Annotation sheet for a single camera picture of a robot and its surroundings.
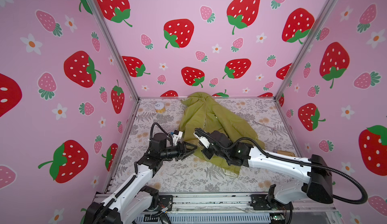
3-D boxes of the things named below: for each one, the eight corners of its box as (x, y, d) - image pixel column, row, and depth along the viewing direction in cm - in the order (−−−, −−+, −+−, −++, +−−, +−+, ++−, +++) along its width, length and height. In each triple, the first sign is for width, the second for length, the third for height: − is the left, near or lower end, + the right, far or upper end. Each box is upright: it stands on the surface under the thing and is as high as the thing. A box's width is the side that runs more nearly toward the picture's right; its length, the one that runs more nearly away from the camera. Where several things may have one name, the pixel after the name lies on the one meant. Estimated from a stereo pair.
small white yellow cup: (155, 114, 114) (153, 110, 109) (157, 107, 119) (155, 102, 114) (164, 114, 114) (163, 110, 109) (165, 107, 119) (164, 102, 114)
